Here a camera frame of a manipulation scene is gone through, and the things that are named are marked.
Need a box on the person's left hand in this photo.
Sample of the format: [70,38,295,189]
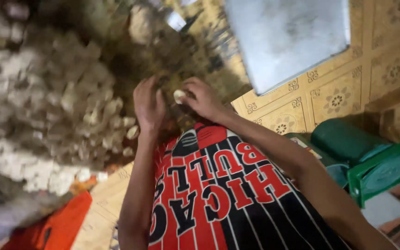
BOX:
[133,76,168,135]

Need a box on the person's right hand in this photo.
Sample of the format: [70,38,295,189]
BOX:
[177,77,228,123]

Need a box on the white garlic clove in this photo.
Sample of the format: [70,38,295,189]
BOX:
[173,90,187,105]

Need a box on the heap of brown garlic skins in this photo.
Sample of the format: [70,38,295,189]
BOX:
[92,0,253,133]

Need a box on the grey metal tray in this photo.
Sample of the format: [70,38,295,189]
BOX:
[224,0,352,96]

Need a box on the heap of white garlic bulbs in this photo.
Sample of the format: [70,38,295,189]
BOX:
[0,0,141,196]

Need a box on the red black striped shirt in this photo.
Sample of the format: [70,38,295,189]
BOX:
[147,122,352,250]

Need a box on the dark green rolled cushion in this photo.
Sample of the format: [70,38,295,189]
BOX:
[310,118,392,164]

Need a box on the orange plastic bag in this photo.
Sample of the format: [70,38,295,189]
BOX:
[0,190,94,250]

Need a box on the teal plastic bowl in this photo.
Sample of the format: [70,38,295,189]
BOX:
[326,163,350,189]

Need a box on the green plastic stool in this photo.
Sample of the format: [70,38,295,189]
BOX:
[347,135,400,209]

